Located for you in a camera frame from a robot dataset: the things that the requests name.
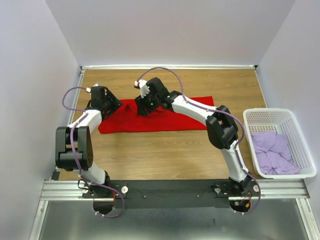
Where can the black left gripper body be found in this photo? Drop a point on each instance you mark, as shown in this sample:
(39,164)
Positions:
(109,104)

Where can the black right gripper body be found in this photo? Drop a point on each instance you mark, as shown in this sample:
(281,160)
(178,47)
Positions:
(151,103)

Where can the red t-shirt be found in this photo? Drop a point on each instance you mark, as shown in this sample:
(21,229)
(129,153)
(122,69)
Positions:
(127,120)

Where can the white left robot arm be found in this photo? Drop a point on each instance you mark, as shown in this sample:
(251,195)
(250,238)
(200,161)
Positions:
(73,143)

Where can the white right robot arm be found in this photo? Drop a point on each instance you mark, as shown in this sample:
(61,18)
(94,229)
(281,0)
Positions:
(221,128)

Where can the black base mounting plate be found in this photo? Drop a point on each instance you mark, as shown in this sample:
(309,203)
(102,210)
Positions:
(170,194)

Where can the lavender t-shirt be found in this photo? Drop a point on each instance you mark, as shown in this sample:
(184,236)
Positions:
(273,154)

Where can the white plastic laundry basket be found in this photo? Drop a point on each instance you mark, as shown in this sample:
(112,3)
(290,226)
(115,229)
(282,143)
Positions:
(283,122)

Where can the aluminium frame rail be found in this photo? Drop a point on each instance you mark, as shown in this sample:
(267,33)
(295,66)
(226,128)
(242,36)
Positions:
(71,190)

